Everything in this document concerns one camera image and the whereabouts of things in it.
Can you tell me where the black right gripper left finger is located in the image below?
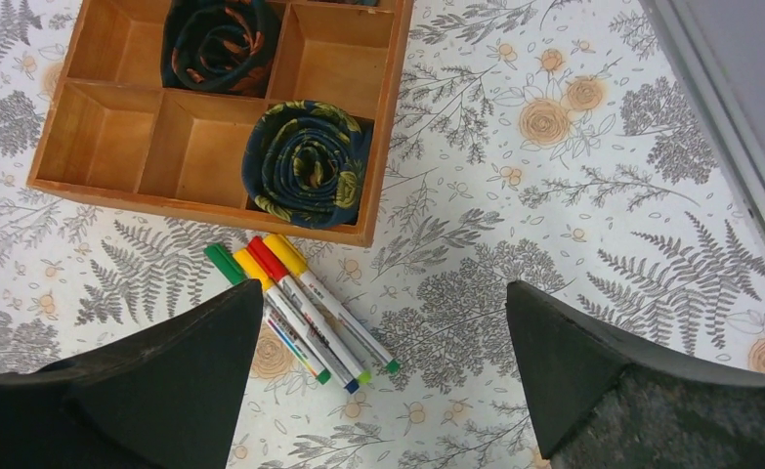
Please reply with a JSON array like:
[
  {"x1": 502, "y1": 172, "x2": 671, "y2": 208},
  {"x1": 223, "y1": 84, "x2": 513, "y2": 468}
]
[{"x1": 0, "y1": 280, "x2": 263, "y2": 468}]

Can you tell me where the white marker plain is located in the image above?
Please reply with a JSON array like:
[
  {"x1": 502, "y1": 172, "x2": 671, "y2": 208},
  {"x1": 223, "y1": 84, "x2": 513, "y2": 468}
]
[{"x1": 299, "y1": 270, "x2": 401, "y2": 375}]

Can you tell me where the dark rolled fabric centre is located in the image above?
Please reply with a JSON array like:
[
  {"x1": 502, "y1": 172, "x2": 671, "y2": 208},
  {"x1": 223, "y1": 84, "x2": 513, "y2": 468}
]
[{"x1": 160, "y1": 0, "x2": 280, "y2": 98}]

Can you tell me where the dark rolled fabric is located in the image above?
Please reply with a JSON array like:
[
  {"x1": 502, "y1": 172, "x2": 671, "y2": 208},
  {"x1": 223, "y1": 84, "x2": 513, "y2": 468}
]
[
  {"x1": 241, "y1": 100, "x2": 373, "y2": 230},
  {"x1": 160, "y1": 0, "x2": 280, "y2": 98}
]

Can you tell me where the red pen cap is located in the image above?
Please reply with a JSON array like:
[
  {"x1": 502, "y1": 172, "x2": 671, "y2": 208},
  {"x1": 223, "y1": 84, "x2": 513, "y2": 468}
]
[{"x1": 246, "y1": 236, "x2": 289, "y2": 282}]

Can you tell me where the white marker green end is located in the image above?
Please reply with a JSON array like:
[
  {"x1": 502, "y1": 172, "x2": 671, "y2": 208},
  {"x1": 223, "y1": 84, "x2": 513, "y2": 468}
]
[{"x1": 264, "y1": 306, "x2": 331, "y2": 384}]

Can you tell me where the yellow pen cap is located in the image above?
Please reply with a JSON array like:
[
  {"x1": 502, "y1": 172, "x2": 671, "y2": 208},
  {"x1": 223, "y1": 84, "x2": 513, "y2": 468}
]
[
  {"x1": 263, "y1": 234, "x2": 309, "y2": 277},
  {"x1": 233, "y1": 248, "x2": 275, "y2": 292}
]

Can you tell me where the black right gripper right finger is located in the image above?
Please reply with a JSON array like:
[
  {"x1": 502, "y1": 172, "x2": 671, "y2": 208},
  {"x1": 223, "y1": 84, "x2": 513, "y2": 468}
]
[{"x1": 506, "y1": 280, "x2": 765, "y2": 468}]

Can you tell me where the dark rolled fabric front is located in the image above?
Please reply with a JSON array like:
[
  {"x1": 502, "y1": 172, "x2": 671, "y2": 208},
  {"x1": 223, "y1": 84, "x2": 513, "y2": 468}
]
[{"x1": 241, "y1": 100, "x2": 373, "y2": 230}]

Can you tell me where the green pen cap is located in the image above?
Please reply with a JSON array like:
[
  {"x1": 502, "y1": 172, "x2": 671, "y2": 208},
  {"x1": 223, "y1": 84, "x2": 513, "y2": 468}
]
[{"x1": 203, "y1": 243, "x2": 247, "y2": 285}]

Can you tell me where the wooden compartment tray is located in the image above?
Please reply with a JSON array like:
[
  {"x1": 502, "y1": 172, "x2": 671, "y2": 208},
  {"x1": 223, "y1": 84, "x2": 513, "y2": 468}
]
[{"x1": 26, "y1": 1, "x2": 413, "y2": 247}]

